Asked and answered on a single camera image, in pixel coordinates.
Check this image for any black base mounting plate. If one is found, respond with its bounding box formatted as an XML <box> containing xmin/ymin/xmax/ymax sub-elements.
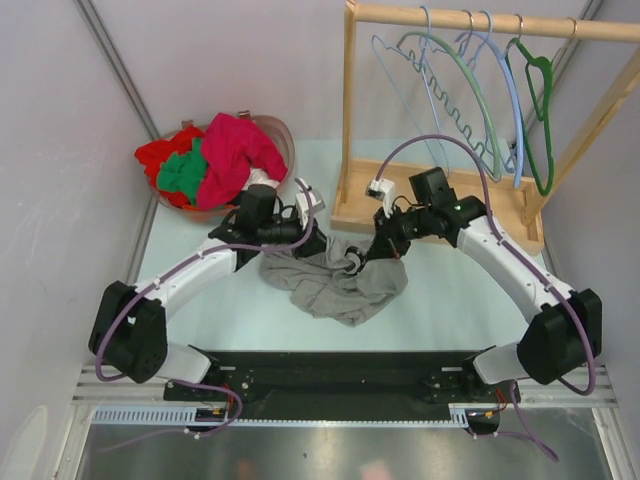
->
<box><xmin>163</xmin><ymin>351</ymin><xmax>520</xmax><ymax>419</ymax></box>

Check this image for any green garment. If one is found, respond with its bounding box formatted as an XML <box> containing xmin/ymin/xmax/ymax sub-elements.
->
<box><xmin>156</xmin><ymin>137</ymin><xmax>208</xmax><ymax>204</ymax></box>

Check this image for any grey t shirt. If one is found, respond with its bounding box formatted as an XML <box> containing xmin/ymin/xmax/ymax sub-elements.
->
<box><xmin>259</xmin><ymin>236</ymin><xmax>408</xmax><ymax>327</ymax></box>

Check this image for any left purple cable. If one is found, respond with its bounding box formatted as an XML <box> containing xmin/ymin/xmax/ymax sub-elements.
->
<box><xmin>92</xmin><ymin>177</ymin><xmax>316</xmax><ymax>454</ymax></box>

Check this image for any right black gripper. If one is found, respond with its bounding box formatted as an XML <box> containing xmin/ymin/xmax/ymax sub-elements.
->
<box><xmin>367</xmin><ymin>203</ymin><xmax>432</xmax><ymax>260</ymax></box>

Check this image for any white garment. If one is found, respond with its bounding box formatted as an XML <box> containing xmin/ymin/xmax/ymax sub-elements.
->
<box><xmin>243</xmin><ymin>167</ymin><xmax>280</xmax><ymax>191</ymax></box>

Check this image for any light blue slotted cable duct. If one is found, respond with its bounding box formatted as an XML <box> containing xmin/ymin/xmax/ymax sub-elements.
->
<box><xmin>92</xmin><ymin>405</ymin><xmax>468</xmax><ymax>428</ymax></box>

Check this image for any dark green velvet hanger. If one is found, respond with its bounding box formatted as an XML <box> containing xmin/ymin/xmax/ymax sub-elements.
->
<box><xmin>504</xmin><ymin>14</ymin><xmax>555</xmax><ymax>197</ymax></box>

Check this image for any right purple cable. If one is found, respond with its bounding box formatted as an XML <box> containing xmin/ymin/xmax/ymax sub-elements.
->
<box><xmin>374</xmin><ymin>132</ymin><xmax>599</xmax><ymax>464</ymax></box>

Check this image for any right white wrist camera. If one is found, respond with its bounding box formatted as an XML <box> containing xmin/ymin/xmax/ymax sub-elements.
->
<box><xmin>365</xmin><ymin>178</ymin><xmax>396</xmax><ymax>214</ymax></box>

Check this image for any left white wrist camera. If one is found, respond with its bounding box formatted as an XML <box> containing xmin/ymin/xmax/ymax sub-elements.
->
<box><xmin>295</xmin><ymin>187</ymin><xmax>325</xmax><ymax>218</ymax></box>

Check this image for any red garment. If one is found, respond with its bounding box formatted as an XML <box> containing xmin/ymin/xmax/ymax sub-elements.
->
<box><xmin>134</xmin><ymin>125</ymin><xmax>204</xmax><ymax>209</ymax></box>

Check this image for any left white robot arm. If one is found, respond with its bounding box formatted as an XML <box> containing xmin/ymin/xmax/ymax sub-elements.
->
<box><xmin>88</xmin><ymin>180</ymin><xmax>326</xmax><ymax>400</ymax></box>

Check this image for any wooden clothes rack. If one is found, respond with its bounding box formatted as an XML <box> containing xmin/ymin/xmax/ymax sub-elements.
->
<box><xmin>331</xmin><ymin>1</ymin><xmax>639</xmax><ymax>255</ymax></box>

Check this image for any transparent pink laundry basket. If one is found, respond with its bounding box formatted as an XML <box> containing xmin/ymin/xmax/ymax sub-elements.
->
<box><xmin>150</xmin><ymin>112</ymin><xmax>295</xmax><ymax>222</ymax></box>

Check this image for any light blue wire hanger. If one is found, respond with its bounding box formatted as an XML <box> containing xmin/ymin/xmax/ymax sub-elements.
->
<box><xmin>370</xmin><ymin>5</ymin><xmax>450</xmax><ymax>180</ymax></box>

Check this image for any aluminium rail frame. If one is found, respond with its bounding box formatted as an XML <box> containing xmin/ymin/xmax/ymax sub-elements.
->
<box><xmin>52</xmin><ymin>365</ymin><xmax>639</xmax><ymax>479</ymax></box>

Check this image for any magenta garment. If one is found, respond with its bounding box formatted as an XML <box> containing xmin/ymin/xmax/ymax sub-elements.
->
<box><xmin>196</xmin><ymin>113</ymin><xmax>288</xmax><ymax>208</ymax></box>

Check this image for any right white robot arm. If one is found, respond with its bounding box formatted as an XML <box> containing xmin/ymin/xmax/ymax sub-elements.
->
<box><xmin>360</xmin><ymin>167</ymin><xmax>602</xmax><ymax>401</ymax></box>

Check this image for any light blue plastic hanger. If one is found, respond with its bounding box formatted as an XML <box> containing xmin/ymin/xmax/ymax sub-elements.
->
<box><xmin>455</xmin><ymin>10</ymin><xmax>525</xmax><ymax>187</ymax></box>

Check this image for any light green plastic hanger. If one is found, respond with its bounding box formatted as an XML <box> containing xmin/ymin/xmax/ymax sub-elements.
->
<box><xmin>395</xmin><ymin>31</ymin><xmax>502</xmax><ymax>182</ymax></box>

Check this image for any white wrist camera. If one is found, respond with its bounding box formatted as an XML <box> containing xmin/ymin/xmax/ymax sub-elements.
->
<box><xmin>365</xmin><ymin>178</ymin><xmax>396</xmax><ymax>214</ymax></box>
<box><xmin>295</xmin><ymin>187</ymin><xmax>325</xmax><ymax>218</ymax></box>

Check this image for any purple cable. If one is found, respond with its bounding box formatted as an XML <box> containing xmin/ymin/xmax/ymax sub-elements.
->
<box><xmin>92</xmin><ymin>177</ymin><xmax>316</xmax><ymax>454</ymax></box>
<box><xmin>374</xmin><ymin>132</ymin><xmax>599</xmax><ymax>464</ymax></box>

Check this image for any blue wavy hanger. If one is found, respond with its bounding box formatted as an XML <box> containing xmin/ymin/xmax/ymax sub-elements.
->
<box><xmin>406</xmin><ymin>6</ymin><xmax>501</xmax><ymax>180</ymax></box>

